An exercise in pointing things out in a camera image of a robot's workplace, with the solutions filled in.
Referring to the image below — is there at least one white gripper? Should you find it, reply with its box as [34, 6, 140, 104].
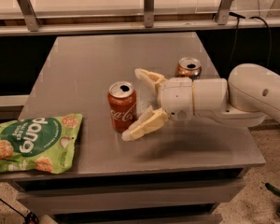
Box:
[121, 68, 228, 141]

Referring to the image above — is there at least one red coca-cola can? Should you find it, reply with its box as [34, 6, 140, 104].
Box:
[107, 81, 136, 133]

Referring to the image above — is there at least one green dang chips bag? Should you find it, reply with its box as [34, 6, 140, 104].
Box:
[0, 114, 82, 174]

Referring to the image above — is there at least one grey cabinet with drawers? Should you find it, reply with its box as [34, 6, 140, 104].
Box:
[0, 33, 264, 224]

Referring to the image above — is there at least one metal bracket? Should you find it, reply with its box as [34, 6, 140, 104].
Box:
[144, 0, 154, 28]
[17, 0, 40, 32]
[215, 0, 233, 25]

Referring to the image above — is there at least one left metal bracket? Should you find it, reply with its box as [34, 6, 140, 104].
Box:
[17, 0, 40, 32]

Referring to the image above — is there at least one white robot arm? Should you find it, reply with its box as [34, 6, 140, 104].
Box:
[122, 63, 280, 141]

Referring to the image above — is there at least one middle metal bracket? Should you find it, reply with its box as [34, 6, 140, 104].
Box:
[144, 0, 154, 28]

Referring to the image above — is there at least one right metal bracket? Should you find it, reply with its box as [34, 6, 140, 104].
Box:
[215, 0, 233, 25]

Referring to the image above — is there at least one black cable on floor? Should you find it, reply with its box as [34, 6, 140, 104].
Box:
[0, 191, 40, 224]

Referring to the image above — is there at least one gold soda can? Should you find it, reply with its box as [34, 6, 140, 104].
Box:
[175, 57, 202, 79]

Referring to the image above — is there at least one black cable on wall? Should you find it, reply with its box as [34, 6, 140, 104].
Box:
[225, 11, 273, 79]

